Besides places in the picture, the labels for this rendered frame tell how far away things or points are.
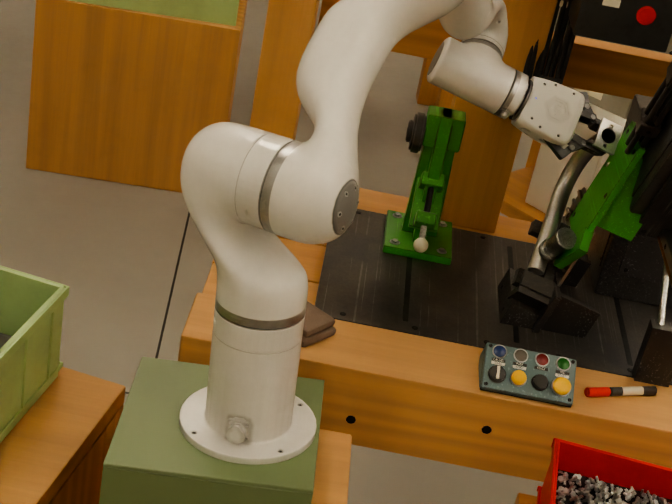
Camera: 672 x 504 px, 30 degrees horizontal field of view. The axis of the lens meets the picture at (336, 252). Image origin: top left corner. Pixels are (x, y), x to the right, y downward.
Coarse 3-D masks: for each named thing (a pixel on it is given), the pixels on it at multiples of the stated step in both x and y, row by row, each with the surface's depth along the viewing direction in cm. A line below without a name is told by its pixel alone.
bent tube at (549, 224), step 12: (600, 132) 214; (612, 132) 215; (600, 144) 213; (612, 144) 214; (576, 156) 222; (588, 156) 221; (564, 168) 225; (576, 168) 223; (564, 180) 224; (576, 180) 225; (564, 192) 224; (552, 204) 224; (564, 204) 224; (552, 216) 222; (552, 228) 222; (540, 240) 221; (540, 264) 219
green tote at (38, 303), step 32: (0, 288) 198; (32, 288) 196; (64, 288) 194; (0, 320) 200; (32, 320) 185; (0, 352) 177; (32, 352) 189; (0, 384) 180; (32, 384) 193; (0, 416) 183
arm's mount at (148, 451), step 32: (160, 384) 180; (192, 384) 181; (320, 384) 185; (128, 416) 172; (160, 416) 173; (320, 416) 178; (128, 448) 165; (160, 448) 166; (192, 448) 167; (128, 480) 163; (160, 480) 163; (192, 480) 162; (224, 480) 162; (256, 480) 163; (288, 480) 163
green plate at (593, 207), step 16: (624, 144) 210; (608, 160) 215; (624, 160) 207; (640, 160) 205; (608, 176) 211; (624, 176) 205; (592, 192) 216; (608, 192) 208; (624, 192) 208; (576, 208) 220; (592, 208) 212; (608, 208) 209; (624, 208) 209; (576, 224) 216; (592, 224) 210; (608, 224) 211; (624, 224) 210; (640, 224) 210
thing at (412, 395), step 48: (192, 336) 200; (336, 336) 207; (384, 336) 210; (336, 384) 202; (384, 384) 201; (432, 384) 200; (576, 384) 207; (624, 384) 210; (384, 432) 205; (432, 432) 204; (480, 432) 204; (528, 432) 203; (576, 432) 202; (624, 432) 201
